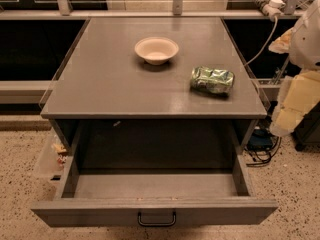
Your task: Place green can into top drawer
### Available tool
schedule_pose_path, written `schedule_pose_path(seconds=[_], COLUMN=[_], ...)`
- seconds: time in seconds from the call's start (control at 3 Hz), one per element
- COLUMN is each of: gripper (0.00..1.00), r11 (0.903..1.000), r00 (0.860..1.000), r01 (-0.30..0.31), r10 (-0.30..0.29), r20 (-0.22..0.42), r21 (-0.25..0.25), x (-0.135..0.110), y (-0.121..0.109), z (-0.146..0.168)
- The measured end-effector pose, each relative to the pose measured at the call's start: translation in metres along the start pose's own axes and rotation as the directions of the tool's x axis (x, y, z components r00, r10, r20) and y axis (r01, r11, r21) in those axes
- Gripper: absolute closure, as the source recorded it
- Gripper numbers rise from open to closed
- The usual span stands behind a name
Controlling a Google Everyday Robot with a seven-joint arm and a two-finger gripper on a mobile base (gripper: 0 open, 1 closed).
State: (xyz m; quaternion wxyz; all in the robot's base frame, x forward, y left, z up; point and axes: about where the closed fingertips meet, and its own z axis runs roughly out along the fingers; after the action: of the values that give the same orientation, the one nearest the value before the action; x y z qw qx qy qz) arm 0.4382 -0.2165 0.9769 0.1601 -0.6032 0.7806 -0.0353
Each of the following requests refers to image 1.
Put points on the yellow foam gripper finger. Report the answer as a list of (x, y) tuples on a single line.
[(282, 44), (297, 96)]

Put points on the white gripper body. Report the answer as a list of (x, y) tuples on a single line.
[(307, 40)]

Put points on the crushed green can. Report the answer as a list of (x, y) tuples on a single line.
[(212, 80)]

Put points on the grey cabinet with top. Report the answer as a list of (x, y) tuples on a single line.
[(105, 80)]

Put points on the grey open top drawer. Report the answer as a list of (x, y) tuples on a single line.
[(194, 169)]

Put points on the white power strip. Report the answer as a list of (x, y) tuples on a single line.
[(270, 8)]

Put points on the beige paper bowl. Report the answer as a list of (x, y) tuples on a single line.
[(156, 50)]

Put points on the clear plastic bin with snacks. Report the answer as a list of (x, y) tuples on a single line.
[(52, 158)]

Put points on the black drawer handle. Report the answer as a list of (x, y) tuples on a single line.
[(156, 220)]

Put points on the metal shelf rail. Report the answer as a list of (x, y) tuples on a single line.
[(86, 14)]

